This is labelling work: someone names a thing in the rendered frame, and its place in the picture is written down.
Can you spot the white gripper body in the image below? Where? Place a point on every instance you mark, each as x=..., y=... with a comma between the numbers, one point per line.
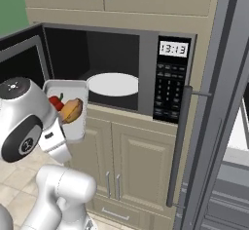
x=61, y=149

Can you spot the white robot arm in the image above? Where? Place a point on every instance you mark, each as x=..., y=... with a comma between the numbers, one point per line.
x=19, y=110

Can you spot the clear white tupperware container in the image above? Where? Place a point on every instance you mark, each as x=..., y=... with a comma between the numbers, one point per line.
x=76, y=130

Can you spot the beige lower cupboard door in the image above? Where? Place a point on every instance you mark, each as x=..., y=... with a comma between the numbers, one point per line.
x=146, y=169
x=94, y=156

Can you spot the red bell pepper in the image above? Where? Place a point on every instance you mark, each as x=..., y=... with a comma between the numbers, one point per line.
x=55, y=102

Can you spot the white microwave turntable plate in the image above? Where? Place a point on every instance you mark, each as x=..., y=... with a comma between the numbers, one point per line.
x=113, y=84

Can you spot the black microwave door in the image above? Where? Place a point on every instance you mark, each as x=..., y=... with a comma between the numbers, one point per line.
x=22, y=61

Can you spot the black and grey microwave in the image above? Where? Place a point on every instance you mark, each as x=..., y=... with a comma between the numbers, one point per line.
x=147, y=78

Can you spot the microwave start button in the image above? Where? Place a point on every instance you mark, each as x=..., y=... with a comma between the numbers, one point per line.
x=175, y=114

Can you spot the beige drawer front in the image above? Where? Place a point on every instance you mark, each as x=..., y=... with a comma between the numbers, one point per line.
x=136, y=222

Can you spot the grey fridge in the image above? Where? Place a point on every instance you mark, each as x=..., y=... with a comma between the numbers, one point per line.
x=220, y=110

